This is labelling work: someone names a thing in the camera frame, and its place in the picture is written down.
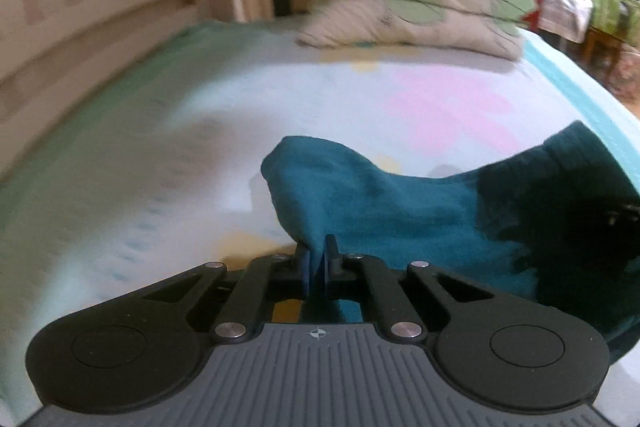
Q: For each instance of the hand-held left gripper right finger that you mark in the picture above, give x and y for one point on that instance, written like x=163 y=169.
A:
x=327 y=271

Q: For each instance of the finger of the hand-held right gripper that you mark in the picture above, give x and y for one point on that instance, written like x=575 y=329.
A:
x=624 y=214

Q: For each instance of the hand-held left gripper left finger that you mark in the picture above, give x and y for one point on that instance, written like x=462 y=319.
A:
x=303 y=268

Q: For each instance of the teal pants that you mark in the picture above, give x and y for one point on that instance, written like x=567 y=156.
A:
x=425 y=217

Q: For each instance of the green patterned cloth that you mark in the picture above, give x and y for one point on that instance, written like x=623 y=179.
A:
x=610 y=2

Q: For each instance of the beige wooden bed frame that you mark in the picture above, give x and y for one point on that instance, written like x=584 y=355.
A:
x=75 y=7

